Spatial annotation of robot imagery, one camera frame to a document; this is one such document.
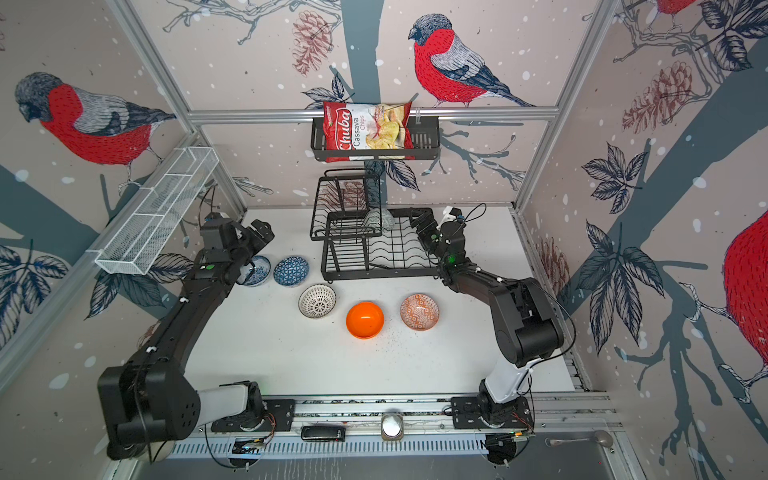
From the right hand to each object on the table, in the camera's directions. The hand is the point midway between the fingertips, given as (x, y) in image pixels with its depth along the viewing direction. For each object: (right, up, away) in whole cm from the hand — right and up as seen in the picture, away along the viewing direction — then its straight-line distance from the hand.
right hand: (405, 221), depth 88 cm
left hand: (-42, -3, -6) cm, 42 cm away
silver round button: (-4, -47, -22) cm, 52 cm away
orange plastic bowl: (-12, -30, 0) cm, 32 cm away
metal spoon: (+47, -53, -17) cm, 73 cm away
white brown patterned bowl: (-28, -25, +5) cm, 38 cm away
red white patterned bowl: (+4, -28, +2) cm, 29 cm away
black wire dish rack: (-13, -6, -6) cm, 15 cm away
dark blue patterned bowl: (-39, -17, +13) cm, 44 cm away
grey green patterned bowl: (-7, +1, -3) cm, 8 cm away
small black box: (-20, -51, -19) cm, 58 cm away
